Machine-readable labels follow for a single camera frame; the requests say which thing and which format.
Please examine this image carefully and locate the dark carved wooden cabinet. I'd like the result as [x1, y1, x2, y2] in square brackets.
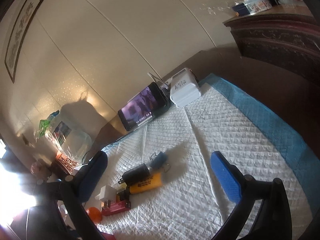
[223, 13, 319, 84]

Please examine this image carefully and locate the white power bank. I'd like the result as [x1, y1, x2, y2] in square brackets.
[170, 68, 202, 108]

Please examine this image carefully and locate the black plug adapter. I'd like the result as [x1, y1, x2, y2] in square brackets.
[118, 163, 152, 186]

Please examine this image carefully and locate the framed wall picture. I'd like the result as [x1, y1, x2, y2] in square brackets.
[4, 0, 43, 83]

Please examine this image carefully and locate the blue binder clip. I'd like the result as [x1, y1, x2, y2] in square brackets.
[148, 152, 171, 173]

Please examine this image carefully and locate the white plug charger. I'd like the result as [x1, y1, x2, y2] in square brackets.
[95, 185, 117, 207]

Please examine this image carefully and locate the orange ball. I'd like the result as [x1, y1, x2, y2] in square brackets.
[86, 207, 103, 224]

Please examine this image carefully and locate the green plastic bag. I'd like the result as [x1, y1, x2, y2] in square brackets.
[37, 110, 60, 138]

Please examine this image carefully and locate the carved wooden chair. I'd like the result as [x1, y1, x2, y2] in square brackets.
[51, 151, 78, 174]

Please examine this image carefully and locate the yellow tube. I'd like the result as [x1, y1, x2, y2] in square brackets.
[126, 172, 163, 194]

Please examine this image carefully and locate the water jug in plastic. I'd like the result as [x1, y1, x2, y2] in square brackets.
[45, 111, 92, 164]

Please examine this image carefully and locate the white charging cable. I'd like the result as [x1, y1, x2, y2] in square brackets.
[147, 72, 173, 87]

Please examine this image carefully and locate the white quilted table pad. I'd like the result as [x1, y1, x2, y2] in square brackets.
[98, 75, 319, 239]

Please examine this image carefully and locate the red flat box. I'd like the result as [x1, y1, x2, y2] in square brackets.
[101, 200, 131, 217]

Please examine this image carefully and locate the black smartphone showing video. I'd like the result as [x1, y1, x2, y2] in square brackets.
[118, 82, 169, 132]

